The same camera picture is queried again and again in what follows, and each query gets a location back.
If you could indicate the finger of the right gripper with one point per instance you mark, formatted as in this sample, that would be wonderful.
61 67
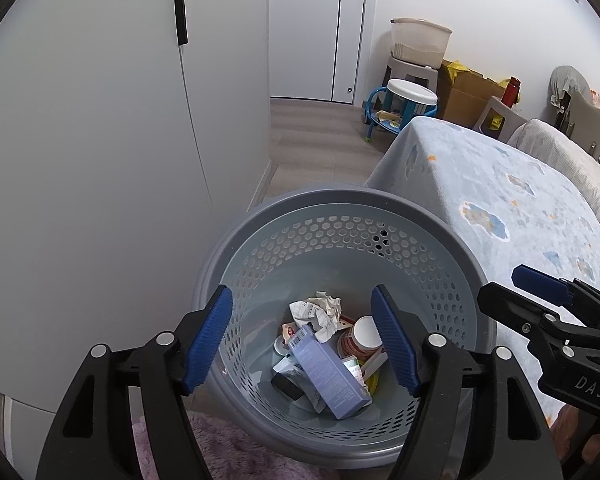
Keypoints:
553 290
540 325

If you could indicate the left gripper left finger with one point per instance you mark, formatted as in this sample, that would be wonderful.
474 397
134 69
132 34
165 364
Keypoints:
169 368

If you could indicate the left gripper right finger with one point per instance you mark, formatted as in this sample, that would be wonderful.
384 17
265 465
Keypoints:
434 371

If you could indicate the small red white box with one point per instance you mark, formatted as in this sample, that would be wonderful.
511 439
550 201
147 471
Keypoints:
374 363

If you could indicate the red white paper cup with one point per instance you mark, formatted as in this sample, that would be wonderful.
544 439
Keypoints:
361 340

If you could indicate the white green milk carton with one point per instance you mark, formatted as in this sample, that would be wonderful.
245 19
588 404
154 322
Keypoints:
354 367

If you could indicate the red patterned snack wrapper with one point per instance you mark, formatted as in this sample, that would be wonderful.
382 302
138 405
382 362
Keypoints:
295 329

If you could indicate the purple cartoon toothpaste box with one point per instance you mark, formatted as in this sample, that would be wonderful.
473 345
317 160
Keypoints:
343 394

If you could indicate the white round cup lid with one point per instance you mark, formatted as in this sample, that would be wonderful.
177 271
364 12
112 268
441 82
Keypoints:
279 347

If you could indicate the light blue mask package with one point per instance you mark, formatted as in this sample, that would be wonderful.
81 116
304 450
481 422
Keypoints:
290 379

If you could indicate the white paper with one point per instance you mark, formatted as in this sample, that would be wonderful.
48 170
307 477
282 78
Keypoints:
321 312

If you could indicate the grey perforated trash basket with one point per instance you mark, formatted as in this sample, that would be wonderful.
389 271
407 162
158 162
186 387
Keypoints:
332 246

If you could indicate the light blue patterned blanket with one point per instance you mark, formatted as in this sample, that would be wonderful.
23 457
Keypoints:
508 207

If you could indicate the purple fluffy rug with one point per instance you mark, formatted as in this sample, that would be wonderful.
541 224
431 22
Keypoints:
231 454

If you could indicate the beige bed cover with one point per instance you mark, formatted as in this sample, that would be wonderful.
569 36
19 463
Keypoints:
542 141

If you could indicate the grey plastic stool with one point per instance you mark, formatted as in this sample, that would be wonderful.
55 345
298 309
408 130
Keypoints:
423 75
498 120

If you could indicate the grey chair with clothes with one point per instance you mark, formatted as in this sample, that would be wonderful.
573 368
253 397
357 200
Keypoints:
577 115

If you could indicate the red water bottle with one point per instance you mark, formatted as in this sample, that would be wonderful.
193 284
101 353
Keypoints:
511 93

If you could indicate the brown cardboard box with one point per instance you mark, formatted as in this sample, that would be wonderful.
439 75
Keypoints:
462 100

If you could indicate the white blue round stool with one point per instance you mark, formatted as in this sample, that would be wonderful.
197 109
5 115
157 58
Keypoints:
392 106

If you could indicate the yellow cloth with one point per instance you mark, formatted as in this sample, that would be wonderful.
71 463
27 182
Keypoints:
455 68

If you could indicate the translucent storage bin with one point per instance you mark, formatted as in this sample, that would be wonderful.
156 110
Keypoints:
417 41

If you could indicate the white door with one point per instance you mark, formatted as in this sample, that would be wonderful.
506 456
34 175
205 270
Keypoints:
317 49

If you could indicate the black wardrobe handle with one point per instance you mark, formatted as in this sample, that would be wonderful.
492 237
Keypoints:
180 22

